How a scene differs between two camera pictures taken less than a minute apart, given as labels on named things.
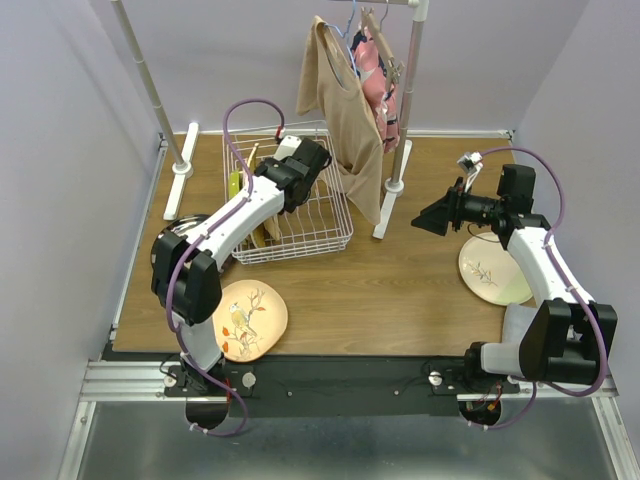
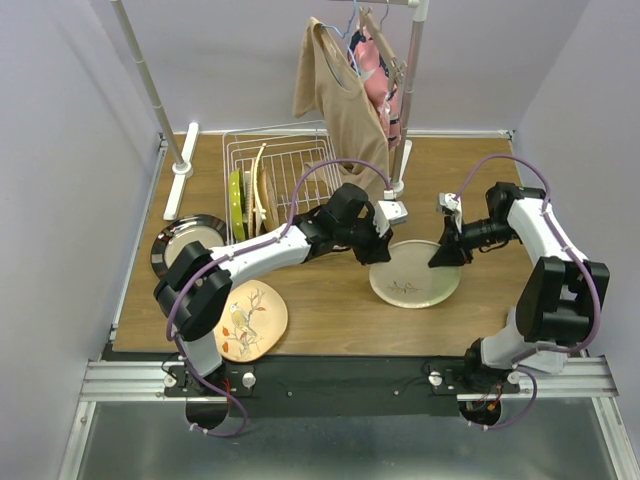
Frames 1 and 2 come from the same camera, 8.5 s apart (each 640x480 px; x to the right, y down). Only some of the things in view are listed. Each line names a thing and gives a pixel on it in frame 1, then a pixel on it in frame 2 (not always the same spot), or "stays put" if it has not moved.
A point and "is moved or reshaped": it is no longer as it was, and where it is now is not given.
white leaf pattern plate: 490,271 → 408,281
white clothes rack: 182,147 stays put
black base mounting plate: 335,386 stays put
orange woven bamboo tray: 243,180 is moved or reshaped
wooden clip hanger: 370,24 stays put
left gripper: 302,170 → 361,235
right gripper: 436,216 → 449,252
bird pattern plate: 252,320 stays put
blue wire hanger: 343,34 stays put
